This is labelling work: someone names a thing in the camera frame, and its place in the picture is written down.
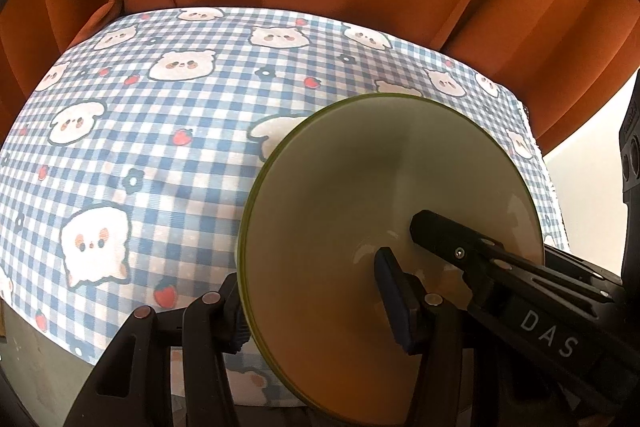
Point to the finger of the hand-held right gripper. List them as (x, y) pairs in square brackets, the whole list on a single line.
[(575, 261), (450, 242)]

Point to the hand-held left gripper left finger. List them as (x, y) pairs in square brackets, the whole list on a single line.
[(227, 322)]

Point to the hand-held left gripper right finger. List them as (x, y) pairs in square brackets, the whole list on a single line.
[(395, 302)]

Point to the cream bowl green floral print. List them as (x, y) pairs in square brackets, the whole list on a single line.
[(240, 257)]

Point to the cream bowl blue floral print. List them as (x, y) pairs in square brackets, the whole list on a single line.
[(350, 187)]

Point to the blue checked bear print tablecloth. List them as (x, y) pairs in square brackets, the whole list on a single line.
[(150, 147)]

